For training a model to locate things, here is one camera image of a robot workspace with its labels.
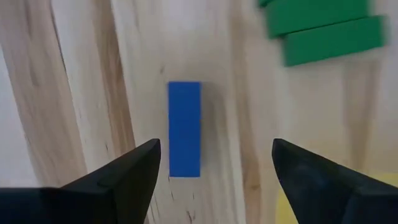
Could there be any yellow translucent plastic bin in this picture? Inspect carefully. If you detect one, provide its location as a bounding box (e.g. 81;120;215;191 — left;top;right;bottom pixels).
275;172;398;224

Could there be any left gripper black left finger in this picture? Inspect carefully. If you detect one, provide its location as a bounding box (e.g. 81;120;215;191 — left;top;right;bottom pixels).
0;138;162;224

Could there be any blue wooden block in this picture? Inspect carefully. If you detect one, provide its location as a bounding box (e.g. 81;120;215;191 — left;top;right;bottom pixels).
168;81;202;178

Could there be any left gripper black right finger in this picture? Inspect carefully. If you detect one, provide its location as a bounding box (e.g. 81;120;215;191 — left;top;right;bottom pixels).
271;138;398;224

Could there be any green wooden block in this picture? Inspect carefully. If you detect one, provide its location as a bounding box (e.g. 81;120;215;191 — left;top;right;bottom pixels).
266;0;373;40
282;15;388;67

